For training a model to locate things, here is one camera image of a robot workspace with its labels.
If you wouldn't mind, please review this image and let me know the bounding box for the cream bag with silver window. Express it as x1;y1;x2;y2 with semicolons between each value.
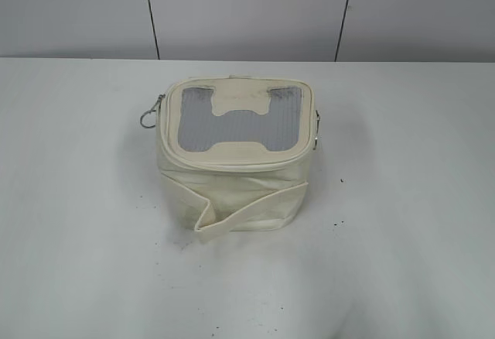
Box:
155;77;316;241

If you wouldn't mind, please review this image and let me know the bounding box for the metal strap buckle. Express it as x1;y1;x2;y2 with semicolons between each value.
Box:
313;109;321;150

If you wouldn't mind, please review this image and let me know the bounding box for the metal key ring clasp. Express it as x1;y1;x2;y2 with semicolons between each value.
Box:
139;94;166;129

